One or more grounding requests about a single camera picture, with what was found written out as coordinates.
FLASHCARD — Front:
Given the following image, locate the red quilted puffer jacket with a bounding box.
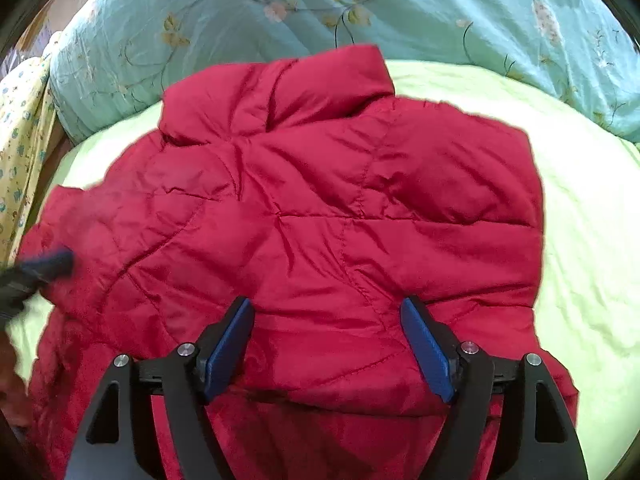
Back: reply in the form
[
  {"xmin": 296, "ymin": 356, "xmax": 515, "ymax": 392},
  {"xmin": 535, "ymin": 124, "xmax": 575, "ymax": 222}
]
[{"xmin": 21, "ymin": 46, "xmax": 587, "ymax": 479}]

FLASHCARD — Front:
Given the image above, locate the person's left hand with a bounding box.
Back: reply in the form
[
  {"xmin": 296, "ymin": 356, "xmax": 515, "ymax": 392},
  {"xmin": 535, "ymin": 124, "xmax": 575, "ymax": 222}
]
[{"xmin": 0, "ymin": 332, "xmax": 32, "ymax": 428}]

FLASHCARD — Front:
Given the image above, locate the light green bed sheet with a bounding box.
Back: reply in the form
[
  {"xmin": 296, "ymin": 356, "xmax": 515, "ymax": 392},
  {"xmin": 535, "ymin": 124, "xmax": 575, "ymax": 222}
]
[{"xmin": 21, "ymin": 47, "xmax": 639, "ymax": 479}]

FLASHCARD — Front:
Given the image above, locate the yellow cartoon print blanket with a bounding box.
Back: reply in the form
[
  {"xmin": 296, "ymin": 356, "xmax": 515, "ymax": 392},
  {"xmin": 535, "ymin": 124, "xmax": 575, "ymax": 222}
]
[{"xmin": 0, "ymin": 58, "xmax": 55, "ymax": 266}]

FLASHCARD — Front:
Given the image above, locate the teal floral quilt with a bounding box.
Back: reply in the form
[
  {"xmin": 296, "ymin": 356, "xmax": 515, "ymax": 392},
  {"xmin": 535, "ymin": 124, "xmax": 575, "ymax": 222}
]
[{"xmin": 50, "ymin": 0, "xmax": 639, "ymax": 142}]

